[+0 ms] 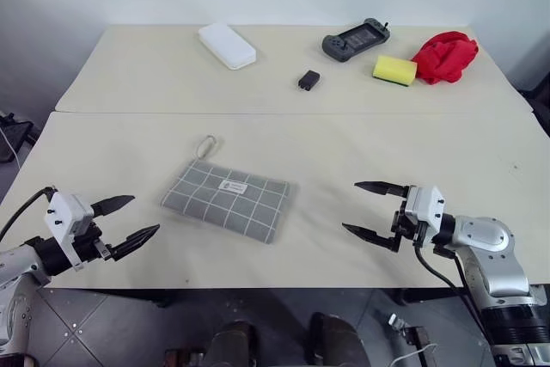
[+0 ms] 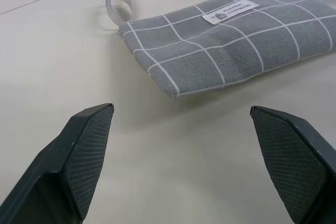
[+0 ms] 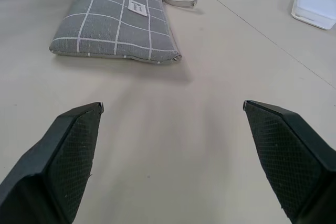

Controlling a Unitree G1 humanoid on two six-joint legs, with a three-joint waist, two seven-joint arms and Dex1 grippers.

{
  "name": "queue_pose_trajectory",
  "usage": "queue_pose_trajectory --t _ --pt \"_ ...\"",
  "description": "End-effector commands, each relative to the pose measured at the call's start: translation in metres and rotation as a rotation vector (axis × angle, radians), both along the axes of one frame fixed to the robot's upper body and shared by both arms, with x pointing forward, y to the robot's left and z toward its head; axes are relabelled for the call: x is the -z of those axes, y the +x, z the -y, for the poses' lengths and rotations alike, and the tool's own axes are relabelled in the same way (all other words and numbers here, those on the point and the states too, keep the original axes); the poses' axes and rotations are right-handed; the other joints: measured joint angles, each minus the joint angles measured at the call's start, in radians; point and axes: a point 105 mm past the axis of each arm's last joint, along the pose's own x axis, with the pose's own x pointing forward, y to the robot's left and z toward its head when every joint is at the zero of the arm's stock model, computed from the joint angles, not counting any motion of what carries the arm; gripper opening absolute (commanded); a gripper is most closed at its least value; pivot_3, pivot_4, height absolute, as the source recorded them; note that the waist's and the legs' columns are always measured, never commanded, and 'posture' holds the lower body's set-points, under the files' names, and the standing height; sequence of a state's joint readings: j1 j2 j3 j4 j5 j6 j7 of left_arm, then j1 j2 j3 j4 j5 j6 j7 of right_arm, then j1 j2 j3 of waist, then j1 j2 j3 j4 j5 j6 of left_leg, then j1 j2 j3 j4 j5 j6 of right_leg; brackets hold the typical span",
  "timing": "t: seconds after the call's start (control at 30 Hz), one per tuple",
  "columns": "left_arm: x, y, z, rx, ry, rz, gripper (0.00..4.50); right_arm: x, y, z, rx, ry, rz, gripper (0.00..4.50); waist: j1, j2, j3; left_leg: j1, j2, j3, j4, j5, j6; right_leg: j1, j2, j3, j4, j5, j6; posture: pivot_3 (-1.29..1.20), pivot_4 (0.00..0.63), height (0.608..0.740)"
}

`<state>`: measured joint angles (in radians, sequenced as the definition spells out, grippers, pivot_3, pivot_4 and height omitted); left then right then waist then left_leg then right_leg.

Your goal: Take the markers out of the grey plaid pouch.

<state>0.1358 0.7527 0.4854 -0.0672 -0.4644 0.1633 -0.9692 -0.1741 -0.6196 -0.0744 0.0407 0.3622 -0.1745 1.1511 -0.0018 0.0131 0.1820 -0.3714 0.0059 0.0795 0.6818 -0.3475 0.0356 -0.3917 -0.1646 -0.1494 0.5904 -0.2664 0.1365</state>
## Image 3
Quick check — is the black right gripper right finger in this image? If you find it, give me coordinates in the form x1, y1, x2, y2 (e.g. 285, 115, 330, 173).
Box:
243, 100, 336, 224

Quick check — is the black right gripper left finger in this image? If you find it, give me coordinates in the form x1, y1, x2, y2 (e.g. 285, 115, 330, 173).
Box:
0, 101, 104, 224

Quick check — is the grey checked fabric pouch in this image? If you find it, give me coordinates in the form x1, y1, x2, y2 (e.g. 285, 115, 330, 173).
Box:
48, 0, 198, 66

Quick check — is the white plastic tray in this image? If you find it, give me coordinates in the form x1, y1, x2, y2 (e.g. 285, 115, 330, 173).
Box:
291, 0, 336, 30

